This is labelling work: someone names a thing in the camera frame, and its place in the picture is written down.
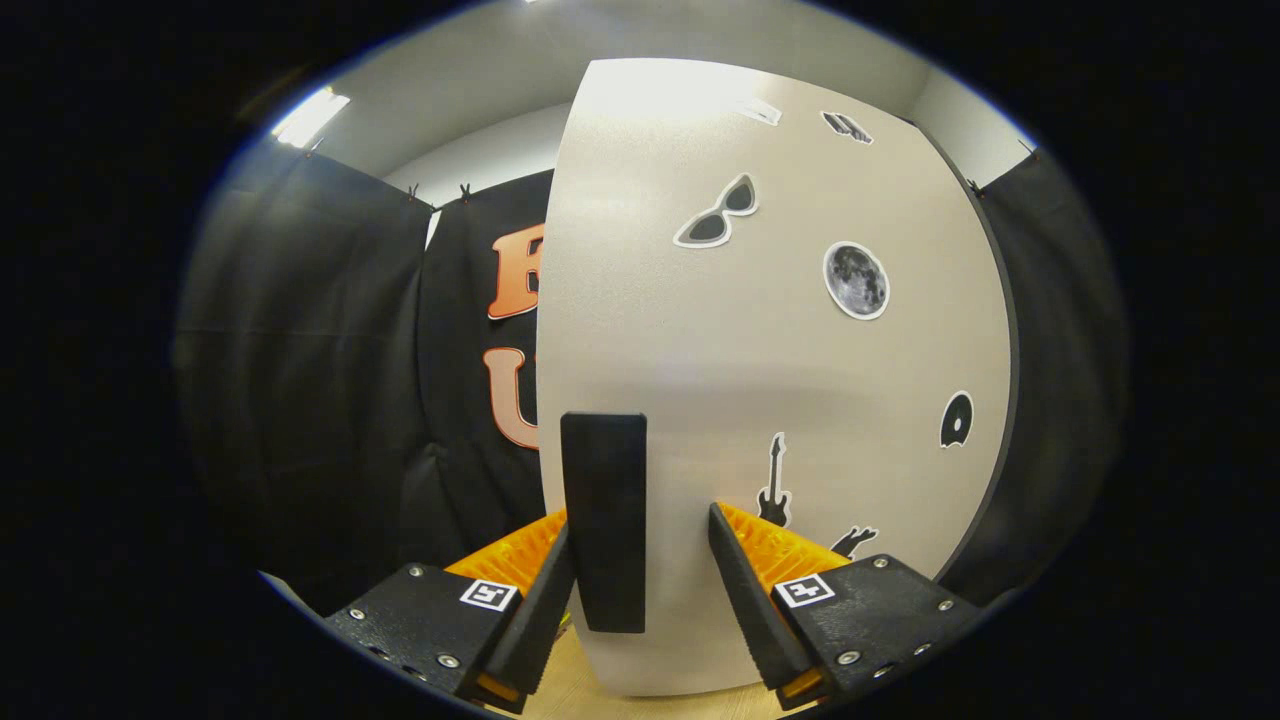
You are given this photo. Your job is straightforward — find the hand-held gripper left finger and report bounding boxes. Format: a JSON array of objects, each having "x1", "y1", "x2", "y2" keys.
[{"x1": 322, "y1": 508, "x2": 578, "y2": 716}]

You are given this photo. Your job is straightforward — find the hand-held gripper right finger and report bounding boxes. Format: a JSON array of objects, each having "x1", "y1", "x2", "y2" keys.
[{"x1": 707, "y1": 500, "x2": 986, "y2": 711}]

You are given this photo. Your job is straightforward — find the black door handle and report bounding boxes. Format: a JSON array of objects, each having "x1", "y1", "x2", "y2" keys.
[{"x1": 560, "y1": 411, "x2": 648, "y2": 635}]

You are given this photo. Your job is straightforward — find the beige shoe cabinet door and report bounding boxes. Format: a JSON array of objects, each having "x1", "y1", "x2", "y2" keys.
[{"x1": 535, "y1": 57, "x2": 1016, "y2": 698}]

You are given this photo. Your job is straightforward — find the black backdrop cloth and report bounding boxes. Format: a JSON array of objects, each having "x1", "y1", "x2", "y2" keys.
[{"x1": 175, "y1": 140, "x2": 1131, "y2": 611}]

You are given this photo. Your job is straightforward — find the narrow ceiling light strip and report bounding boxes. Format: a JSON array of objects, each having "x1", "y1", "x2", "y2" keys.
[{"x1": 272, "y1": 87, "x2": 351, "y2": 149}]

